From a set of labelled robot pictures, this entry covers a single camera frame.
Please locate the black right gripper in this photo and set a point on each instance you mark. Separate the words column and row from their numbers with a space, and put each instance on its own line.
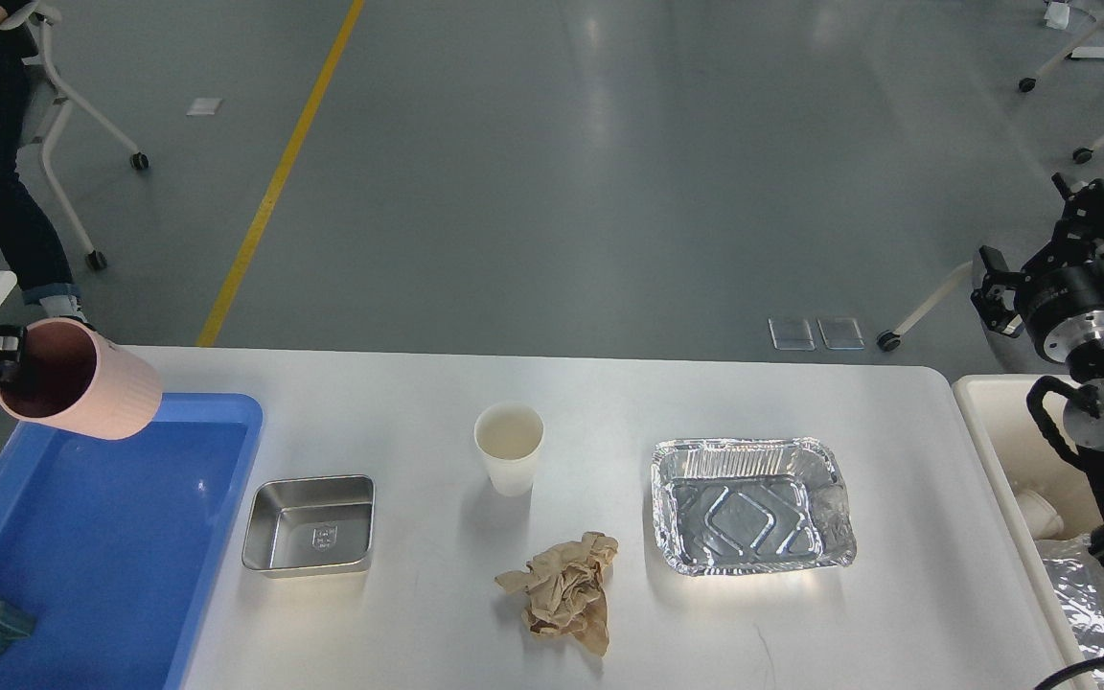
column 1060, row 303

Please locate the pink ribbed mug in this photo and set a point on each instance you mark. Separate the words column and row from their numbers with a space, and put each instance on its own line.
column 74, row 379

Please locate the square stainless steel tray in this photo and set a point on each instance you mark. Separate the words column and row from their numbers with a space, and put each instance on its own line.
column 311, row 526

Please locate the grey office chair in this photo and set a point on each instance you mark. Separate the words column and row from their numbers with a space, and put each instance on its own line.
column 945, row 287

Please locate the clear floor plate right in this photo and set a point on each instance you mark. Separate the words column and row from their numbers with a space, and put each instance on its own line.
column 841, row 333

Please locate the clear floor plate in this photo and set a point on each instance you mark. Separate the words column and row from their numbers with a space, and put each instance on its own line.
column 841, row 333
column 791, row 334

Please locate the blue plastic tray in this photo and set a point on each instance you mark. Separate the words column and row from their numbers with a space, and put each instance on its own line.
column 113, row 547

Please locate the white plastic bin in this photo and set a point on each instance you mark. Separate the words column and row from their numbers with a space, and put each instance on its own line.
column 1030, row 483

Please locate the clear floor plate left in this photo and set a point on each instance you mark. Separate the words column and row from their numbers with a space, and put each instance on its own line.
column 791, row 334

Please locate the crumpled foil in bin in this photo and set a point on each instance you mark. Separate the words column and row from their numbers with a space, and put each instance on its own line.
column 1078, row 582

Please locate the aluminium foil container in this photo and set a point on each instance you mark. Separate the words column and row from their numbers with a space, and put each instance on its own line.
column 749, row 506

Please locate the white paper cup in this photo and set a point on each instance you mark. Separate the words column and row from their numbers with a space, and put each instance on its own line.
column 509, row 437

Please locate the crumpled brown paper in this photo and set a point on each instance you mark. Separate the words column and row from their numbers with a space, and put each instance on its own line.
column 565, row 590

